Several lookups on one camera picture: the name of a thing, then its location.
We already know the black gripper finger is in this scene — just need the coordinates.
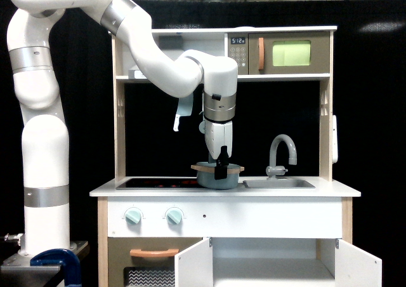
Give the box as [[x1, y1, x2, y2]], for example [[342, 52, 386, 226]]
[[214, 145, 229, 180]]

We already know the grey toy sink basin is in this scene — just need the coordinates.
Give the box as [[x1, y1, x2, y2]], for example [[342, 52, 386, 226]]
[[243, 179, 315, 189]]

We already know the toy microwave with orange handle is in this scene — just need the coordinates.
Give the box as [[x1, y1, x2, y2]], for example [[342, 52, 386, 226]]
[[228, 32, 331, 75]]

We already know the toy oven door orange handle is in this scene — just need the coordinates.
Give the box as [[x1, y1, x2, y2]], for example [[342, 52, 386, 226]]
[[107, 237, 204, 287]]

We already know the right teal stove knob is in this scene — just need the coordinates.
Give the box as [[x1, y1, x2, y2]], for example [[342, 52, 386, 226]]
[[165, 207, 183, 225]]

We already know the grey-blue pot with wooden rim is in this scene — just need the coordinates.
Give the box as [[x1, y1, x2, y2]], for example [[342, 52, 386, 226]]
[[191, 162, 245, 190]]

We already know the grey toy range hood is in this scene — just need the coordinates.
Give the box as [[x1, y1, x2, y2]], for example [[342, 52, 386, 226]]
[[128, 35, 185, 80]]

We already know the black toy stovetop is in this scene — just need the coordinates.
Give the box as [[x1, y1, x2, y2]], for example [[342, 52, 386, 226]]
[[117, 178, 202, 190]]

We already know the white side hook panel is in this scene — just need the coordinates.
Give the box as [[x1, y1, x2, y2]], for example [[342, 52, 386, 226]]
[[332, 115, 338, 164]]

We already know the right white cabinet door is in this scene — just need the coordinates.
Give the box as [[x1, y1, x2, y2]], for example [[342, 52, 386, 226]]
[[334, 239, 383, 287]]

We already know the teal stove knob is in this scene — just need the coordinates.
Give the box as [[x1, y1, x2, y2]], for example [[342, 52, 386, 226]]
[[124, 207, 143, 225], [165, 207, 183, 225]]

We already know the blue c-clamp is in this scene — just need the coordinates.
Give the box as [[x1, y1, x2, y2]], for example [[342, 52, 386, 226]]
[[30, 249, 82, 287]]

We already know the left teal stove knob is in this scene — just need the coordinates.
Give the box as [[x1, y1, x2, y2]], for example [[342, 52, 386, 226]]
[[124, 207, 143, 225]]

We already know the white wooden toy kitchen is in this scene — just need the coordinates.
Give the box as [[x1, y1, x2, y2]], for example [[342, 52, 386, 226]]
[[89, 25, 362, 287]]

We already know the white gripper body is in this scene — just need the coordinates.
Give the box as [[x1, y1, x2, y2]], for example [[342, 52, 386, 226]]
[[204, 119, 233, 163]]

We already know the white cabinet door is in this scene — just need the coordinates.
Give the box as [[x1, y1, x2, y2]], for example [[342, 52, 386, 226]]
[[334, 239, 383, 287], [174, 237, 214, 287]]

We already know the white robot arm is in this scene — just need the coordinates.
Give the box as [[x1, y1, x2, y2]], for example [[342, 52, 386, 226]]
[[6, 0, 237, 257]]

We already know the grey toy faucet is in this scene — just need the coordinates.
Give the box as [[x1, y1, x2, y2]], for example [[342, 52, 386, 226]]
[[265, 134, 298, 180]]

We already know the left white cabinet door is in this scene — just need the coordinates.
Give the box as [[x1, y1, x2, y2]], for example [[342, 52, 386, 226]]
[[174, 237, 214, 287]]

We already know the toy cleaver knife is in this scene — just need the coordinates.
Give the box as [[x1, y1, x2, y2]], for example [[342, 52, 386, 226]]
[[173, 93, 193, 132]]

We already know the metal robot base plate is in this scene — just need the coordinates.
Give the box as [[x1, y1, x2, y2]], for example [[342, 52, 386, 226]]
[[1, 234, 89, 272]]

